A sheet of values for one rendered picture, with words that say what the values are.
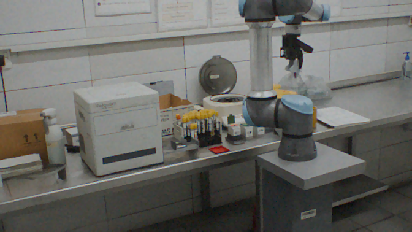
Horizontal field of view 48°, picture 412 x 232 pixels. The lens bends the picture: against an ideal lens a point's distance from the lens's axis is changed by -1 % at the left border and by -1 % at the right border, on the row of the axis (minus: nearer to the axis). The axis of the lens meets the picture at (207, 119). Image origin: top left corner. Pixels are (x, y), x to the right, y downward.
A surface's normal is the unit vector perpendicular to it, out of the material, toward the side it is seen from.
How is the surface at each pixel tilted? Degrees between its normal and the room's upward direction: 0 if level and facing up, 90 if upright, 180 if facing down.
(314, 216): 90
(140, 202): 90
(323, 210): 90
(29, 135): 89
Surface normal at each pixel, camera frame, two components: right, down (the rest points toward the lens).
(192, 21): 0.45, 0.27
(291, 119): -0.40, 0.27
